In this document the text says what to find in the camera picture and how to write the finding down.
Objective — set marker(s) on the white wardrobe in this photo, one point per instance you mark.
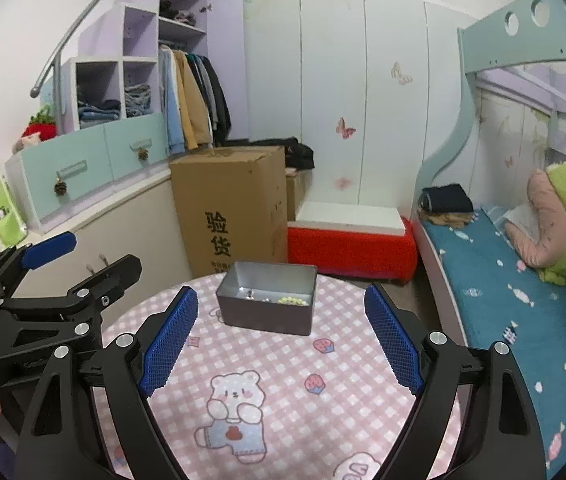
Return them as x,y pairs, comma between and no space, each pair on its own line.
333,60

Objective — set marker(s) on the tan furry cloth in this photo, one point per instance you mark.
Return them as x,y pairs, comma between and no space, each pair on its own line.
448,219

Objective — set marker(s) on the black bag behind box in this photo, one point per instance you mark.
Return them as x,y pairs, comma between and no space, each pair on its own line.
298,152

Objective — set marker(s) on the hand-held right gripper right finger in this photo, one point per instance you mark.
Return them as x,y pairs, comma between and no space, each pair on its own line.
395,340

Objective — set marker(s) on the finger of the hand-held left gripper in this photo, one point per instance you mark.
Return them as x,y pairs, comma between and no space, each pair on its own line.
113,275
50,250

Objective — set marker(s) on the grey jacket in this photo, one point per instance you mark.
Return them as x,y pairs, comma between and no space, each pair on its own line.
208,95

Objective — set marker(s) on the grey tin box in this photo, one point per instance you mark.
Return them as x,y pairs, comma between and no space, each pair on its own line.
263,317

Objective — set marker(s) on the cream butterfly sticker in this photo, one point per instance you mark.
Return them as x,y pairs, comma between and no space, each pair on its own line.
401,73

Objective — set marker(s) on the black jacket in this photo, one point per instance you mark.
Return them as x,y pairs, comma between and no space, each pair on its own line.
222,105

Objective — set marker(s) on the mint bunk bed frame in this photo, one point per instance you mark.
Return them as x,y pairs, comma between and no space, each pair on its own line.
503,45

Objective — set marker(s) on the beige low cabinet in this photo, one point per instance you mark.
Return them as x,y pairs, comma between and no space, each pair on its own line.
138,230

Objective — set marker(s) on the clothes on shelf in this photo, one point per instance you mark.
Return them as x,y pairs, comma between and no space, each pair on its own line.
178,12

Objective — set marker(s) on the folded navy clothes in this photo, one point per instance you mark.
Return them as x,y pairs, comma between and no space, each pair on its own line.
445,199

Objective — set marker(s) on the tan jacket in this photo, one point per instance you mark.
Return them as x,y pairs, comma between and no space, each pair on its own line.
193,105

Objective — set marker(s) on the pink checked tablecloth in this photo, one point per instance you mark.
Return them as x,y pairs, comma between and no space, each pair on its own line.
288,360

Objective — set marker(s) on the white foam slab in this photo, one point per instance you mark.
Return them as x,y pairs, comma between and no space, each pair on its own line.
353,217

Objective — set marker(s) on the folded dark jeans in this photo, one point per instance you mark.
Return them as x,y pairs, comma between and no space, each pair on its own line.
99,110

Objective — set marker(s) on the pale pink butterfly sticker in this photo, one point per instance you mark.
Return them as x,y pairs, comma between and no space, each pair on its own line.
343,183

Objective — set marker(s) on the blue candy print quilt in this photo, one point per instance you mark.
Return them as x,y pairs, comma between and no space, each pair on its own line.
513,310

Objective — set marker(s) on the light blue shirt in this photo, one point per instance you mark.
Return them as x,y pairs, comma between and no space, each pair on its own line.
170,110

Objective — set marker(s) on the purple shelf cabinet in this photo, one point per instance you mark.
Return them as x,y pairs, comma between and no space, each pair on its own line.
138,25

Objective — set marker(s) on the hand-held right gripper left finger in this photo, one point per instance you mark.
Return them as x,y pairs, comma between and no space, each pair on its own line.
170,345

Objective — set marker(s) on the mint drawer unit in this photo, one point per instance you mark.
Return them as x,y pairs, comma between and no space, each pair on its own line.
88,145

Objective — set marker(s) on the large cardboard box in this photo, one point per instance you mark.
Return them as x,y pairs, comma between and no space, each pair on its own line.
243,185

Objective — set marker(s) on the red plush toy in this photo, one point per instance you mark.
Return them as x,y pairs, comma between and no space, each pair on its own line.
40,127

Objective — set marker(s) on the silver handrail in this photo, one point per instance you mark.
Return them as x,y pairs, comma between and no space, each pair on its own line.
60,50

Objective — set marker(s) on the folded light jeans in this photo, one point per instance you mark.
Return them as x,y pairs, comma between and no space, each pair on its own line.
138,101

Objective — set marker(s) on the red storage bench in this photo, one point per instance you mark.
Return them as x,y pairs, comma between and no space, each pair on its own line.
353,252

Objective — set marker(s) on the pine cone drawer knob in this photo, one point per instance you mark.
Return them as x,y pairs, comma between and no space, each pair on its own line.
143,154
60,188

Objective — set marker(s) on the green paper bag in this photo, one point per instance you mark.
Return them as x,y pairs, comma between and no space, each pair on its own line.
0,210

